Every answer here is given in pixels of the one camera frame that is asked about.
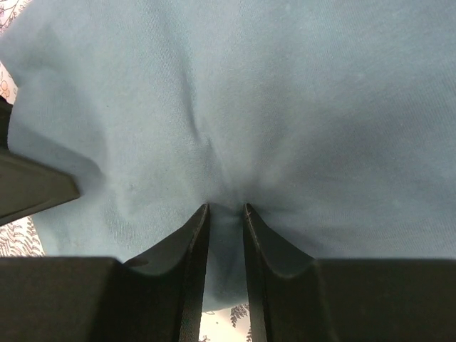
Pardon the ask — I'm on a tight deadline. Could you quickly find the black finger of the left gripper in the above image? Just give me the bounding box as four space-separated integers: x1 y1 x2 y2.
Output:
1 98 81 225

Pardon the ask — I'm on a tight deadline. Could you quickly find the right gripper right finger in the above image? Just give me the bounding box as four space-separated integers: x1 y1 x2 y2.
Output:
243 205 455 341

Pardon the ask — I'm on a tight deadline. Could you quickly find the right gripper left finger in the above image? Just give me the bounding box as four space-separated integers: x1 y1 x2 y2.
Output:
1 204 210 341

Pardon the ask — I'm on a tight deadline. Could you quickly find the blue-grey t shirt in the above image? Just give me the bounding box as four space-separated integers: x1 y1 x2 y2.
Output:
1 1 455 311

